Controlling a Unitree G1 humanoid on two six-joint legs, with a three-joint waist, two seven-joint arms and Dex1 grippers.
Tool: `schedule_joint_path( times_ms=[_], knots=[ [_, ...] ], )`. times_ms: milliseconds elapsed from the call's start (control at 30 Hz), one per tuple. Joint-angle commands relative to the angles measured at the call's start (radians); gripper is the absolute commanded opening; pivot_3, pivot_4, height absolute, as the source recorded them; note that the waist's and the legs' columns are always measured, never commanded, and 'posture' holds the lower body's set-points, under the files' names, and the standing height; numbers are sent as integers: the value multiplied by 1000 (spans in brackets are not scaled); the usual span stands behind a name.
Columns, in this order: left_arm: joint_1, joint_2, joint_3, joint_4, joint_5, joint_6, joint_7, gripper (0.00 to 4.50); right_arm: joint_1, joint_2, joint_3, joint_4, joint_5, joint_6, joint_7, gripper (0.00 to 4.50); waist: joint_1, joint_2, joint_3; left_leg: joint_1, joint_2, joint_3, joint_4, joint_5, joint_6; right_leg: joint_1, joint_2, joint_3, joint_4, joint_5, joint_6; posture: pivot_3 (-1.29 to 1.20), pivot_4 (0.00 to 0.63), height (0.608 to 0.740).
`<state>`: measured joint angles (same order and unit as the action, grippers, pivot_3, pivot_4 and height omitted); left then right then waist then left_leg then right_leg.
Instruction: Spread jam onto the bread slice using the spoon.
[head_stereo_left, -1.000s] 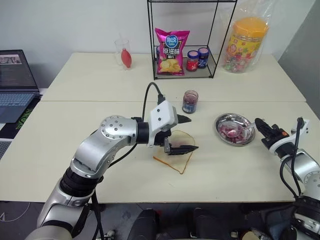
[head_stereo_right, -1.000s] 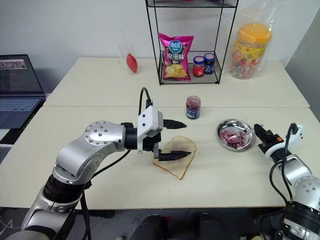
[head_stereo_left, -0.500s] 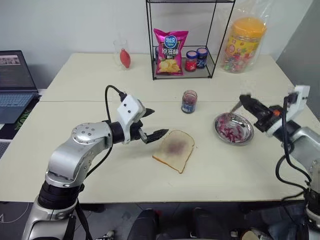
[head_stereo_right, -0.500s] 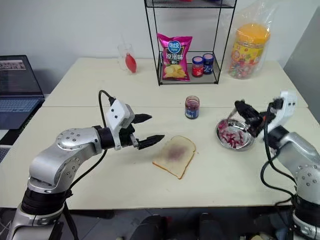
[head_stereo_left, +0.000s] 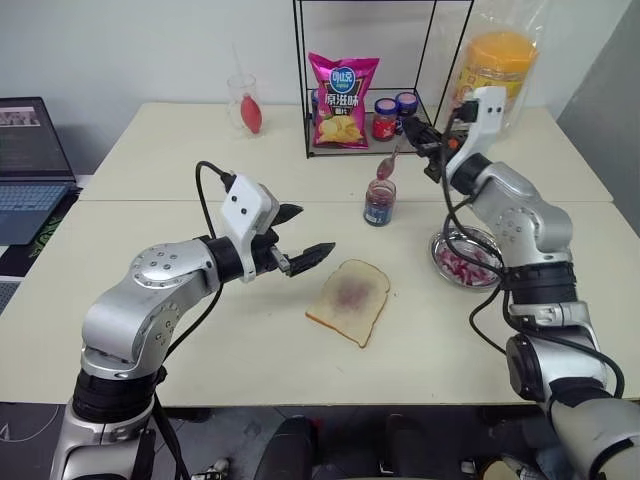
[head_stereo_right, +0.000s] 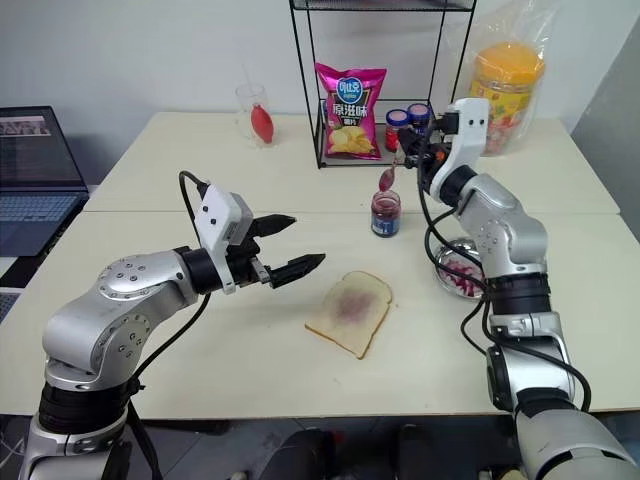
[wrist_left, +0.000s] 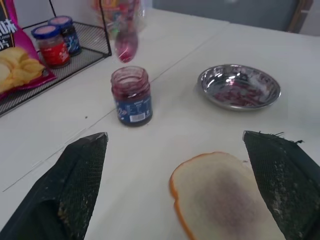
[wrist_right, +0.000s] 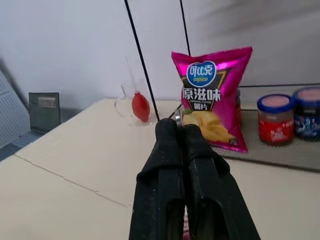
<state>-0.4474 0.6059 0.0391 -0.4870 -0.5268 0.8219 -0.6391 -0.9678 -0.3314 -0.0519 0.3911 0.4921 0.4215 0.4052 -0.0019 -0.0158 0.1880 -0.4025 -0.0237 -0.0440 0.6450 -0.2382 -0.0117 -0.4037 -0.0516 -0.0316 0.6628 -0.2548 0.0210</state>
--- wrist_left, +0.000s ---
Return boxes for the pink potato chips bag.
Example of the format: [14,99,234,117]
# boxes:
[0,0,57,100]

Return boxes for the white bread slice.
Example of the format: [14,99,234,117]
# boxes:
[169,151,288,240]

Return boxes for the colourful snack packet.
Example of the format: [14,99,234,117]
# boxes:
[91,0,141,40]

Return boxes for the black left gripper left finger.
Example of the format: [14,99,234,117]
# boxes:
[0,132,109,240]

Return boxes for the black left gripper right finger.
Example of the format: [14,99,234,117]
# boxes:
[242,130,320,240]

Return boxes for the black wire mesh rack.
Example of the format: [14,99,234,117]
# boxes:
[0,0,113,118]

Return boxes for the red label jam jar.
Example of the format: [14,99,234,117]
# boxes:
[30,24,71,69]

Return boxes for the round steel bowl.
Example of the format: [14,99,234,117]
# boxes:
[197,63,282,112]

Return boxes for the open blueberry jam jar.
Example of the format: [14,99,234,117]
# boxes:
[110,65,153,128]

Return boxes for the blue label jam jar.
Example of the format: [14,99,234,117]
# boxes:
[47,15,83,58]

